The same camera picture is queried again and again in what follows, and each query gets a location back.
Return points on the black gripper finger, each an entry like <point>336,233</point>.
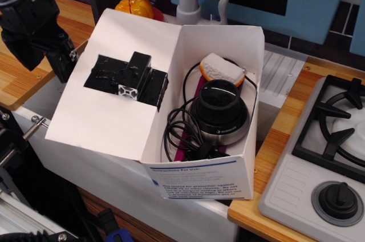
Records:
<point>62,56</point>
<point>28,56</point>

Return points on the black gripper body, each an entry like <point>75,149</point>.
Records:
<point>31,25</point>

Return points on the white cardboard box with flap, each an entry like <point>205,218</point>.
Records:
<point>128,129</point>

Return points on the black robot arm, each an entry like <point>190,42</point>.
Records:
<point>31,32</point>

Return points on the metal clamp bar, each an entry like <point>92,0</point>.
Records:
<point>13,145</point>

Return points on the orange toy pumpkin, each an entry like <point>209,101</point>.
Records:
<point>142,8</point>

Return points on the red plate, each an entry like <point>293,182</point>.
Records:
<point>158,15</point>

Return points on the grey toy faucet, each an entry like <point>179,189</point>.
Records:
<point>189,12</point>

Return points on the white and orange toy bread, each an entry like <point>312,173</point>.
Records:
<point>215,67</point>

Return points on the black and silver 3D mouse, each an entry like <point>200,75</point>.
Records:
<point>219,113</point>

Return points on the white toy stove top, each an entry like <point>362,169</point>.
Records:
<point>287,196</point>

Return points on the black stove burner grate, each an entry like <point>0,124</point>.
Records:
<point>336,106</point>

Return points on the black stove knob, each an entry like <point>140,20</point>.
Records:
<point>337,204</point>

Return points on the black taped aluminium handle block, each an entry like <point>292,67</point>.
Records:
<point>135,79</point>

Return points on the aluminium frame rail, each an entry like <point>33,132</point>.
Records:
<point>17,216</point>

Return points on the blue and black clamp handle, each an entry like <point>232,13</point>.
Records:
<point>110,227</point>

